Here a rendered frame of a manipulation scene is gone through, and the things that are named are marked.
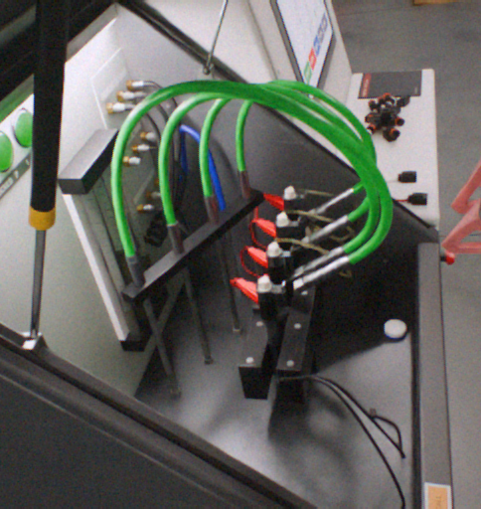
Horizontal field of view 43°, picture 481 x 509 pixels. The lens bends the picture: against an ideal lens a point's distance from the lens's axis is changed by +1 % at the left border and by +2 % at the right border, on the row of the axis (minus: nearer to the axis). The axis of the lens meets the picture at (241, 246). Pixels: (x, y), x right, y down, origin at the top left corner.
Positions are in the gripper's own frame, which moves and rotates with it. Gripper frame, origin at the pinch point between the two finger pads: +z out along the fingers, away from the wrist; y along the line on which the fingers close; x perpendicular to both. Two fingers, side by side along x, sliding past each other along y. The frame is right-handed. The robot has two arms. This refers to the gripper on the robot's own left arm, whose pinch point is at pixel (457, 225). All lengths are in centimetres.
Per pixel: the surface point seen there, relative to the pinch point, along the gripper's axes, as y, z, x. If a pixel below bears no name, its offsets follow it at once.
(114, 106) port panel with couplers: -22, 44, -36
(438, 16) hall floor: -397, 219, 109
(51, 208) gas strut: 19.8, 3.4, -32.2
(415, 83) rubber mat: -95, 59, 23
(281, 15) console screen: -57, 38, -20
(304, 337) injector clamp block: -2.9, 41.4, 8.8
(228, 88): -9.9, 13.6, -24.4
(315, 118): -10.8, 10.1, -14.4
